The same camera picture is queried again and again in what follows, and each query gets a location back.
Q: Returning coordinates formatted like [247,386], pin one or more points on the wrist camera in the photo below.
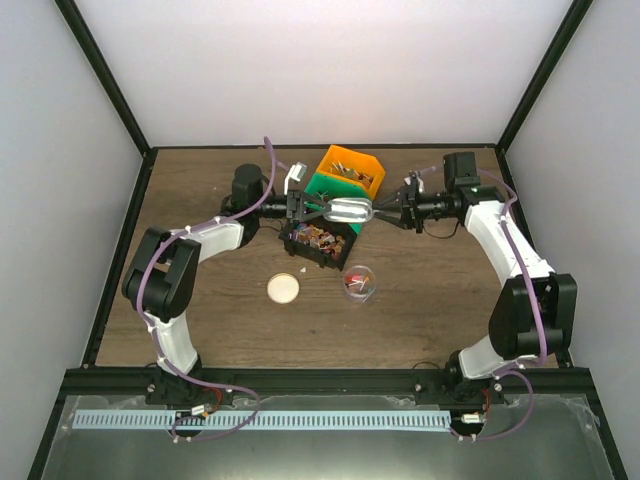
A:
[415,180]
[295,174]

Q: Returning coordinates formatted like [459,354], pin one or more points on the metal scoop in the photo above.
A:
[349,210]

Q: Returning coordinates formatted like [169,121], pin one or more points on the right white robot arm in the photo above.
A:
[534,314]

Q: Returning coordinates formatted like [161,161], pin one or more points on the cream jar lid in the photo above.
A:
[283,288]

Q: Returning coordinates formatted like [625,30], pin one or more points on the green candy bin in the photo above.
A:
[325,188]

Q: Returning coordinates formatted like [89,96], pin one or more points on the black front frame beam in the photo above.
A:
[267,382]

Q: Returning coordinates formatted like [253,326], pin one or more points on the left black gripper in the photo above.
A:
[293,206]

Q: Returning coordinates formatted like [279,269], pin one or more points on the orange candy bin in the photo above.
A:
[353,168]

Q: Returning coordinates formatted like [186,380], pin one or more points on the black candy bin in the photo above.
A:
[327,244]

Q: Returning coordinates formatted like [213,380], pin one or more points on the clear plastic jar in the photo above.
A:
[359,283]

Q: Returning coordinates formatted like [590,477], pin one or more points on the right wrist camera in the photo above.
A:
[415,180]

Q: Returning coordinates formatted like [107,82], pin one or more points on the light blue slotted rail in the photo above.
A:
[428,421]

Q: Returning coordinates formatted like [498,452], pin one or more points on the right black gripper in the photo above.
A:
[401,196]

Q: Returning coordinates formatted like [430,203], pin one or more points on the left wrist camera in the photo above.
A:
[295,174]

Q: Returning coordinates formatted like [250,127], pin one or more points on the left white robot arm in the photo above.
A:
[160,280]

